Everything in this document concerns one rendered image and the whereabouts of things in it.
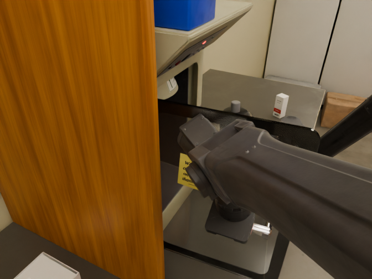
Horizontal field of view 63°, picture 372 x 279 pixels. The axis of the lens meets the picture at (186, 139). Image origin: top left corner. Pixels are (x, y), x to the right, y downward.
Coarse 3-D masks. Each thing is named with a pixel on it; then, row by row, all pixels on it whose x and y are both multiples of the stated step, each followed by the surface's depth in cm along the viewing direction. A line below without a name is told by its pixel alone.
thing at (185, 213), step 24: (168, 120) 54; (216, 120) 50; (264, 120) 47; (168, 144) 57; (312, 144) 46; (168, 168) 60; (168, 192) 63; (192, 192) 61; (168, 216) 67; (192, 216) 64; (168, 240) 72; (192, 240) 68; (216, 240) 65; (264, 240) 60; (288, 240) 58; (216, 264) 69; (240, 264) 66; (264, 264) 63
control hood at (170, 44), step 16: (224, 0) 69; (224, 16) 54; (240, 16) 64; (160, 32) 45; (176, 32) 44; (192, 32) 44; (208, 32) 49; (224, 32) 72; (160, 48) 46; (176, 48) 45; (160, 64) 48
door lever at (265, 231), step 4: (256, 224) 53; (268, 224) 53; (252, 228) 53; (256, 228) 52; (260, 228) 52; (264, 228) 52; (268, 228) 52; (252, 232) 53; (256, 232) 53; (260, 232) 52; (264, 232) 52; (268, 232) 52; (264, 236) 52; (268, 236) 52
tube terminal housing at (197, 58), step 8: (192, 56) 73; (200, 56) 77; (184, 64) 70; (192, 64) 80; (200, 64) 78; (168, 72) 64; (176, 72) 67; (192, 72) 82; (200, 72) 80; (160, 80) 62; (192, 80) 83; (200, 80) 81; (192, 88) 84; (200, 88) 83; (192, 96) 86; (200, 96) 84; (192, 104) 87; (200, 104) 86
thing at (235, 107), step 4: (236, 100) 94; (232, 104) 92; (236, 104) 92; (228, 108) 96; (232, 108) 93; (236, 108) 92; (240, 108) 95; (244, 108) 95; (232, 112) 93; (236, 112) 93; (240, 112) 93; (244, 112) 93; (248, 112) 94
